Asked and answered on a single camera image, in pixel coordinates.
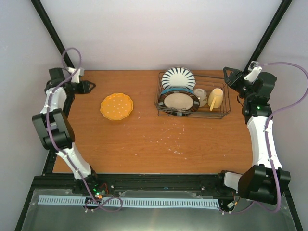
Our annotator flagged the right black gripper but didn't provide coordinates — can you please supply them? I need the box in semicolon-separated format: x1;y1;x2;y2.
223;67;254;100

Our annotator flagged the yellow mug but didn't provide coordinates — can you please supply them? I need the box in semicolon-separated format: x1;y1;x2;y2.
207;88;224;111

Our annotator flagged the orange dotted plate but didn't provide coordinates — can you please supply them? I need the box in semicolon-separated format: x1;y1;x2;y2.
100;93;133;121

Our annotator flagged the white floral bowl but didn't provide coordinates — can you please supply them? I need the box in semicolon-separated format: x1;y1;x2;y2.
193;88;207;107

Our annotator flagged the white blue striped plate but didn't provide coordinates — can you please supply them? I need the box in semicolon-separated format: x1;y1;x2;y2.
161;67;196;90

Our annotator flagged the dark plate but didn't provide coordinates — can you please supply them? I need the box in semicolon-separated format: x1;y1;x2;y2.
156;92;200;116

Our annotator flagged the teal dotted plate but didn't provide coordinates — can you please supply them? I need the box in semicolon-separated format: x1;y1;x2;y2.
160;88;193;96

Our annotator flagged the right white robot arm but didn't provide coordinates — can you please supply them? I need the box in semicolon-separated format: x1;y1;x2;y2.
217;67;291;205

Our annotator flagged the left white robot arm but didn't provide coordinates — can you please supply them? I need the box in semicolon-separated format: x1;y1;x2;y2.
32;67;100;194

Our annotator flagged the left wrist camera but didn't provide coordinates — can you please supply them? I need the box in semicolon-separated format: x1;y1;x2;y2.
67;67;84;84

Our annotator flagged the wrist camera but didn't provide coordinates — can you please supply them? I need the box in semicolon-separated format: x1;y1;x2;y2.
67;67;84;84
244;61;262;83

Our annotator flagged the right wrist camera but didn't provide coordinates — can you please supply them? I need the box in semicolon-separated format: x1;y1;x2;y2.
244;61;262;83

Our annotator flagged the black wire dish rack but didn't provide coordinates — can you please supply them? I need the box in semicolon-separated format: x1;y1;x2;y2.
155;72;231;119

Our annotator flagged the right black frame post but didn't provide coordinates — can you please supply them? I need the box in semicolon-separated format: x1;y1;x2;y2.
243;0;293;74

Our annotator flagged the black frame post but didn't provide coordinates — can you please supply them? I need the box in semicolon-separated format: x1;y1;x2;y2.
30;0;65;55
243;0;293;74

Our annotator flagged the left black frame post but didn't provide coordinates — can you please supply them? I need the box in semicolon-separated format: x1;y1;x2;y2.
30;0;65;55

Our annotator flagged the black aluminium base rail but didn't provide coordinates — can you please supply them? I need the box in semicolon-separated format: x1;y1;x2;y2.
30;173;239;198

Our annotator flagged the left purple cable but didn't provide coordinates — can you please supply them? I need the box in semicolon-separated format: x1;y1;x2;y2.
47;48;124;212

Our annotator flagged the light blue cable duct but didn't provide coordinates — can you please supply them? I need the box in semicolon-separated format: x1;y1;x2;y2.
37;195;219;210

